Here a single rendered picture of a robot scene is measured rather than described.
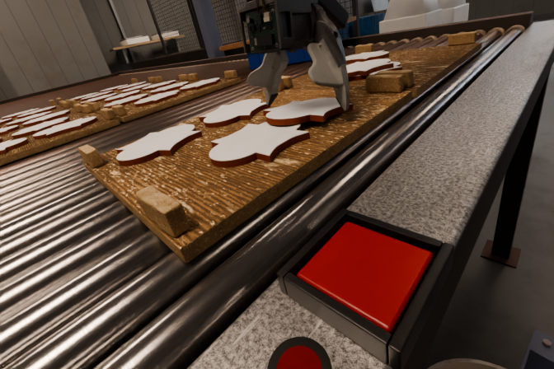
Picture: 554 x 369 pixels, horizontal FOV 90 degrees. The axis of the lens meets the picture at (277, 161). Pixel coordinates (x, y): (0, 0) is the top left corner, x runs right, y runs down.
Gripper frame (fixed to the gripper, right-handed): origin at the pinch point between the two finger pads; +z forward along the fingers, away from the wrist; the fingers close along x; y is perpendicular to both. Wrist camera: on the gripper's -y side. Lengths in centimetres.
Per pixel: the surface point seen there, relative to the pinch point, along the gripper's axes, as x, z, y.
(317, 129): 5.0, 1.8, 3.7
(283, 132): 2.8, 1.2, 7.8
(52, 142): -53, 5, 28
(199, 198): 4.9, 3.5, 21.5
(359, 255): 20.2, 3.9, 18.9
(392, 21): -159, -23, -361
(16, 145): -59, 4, 34
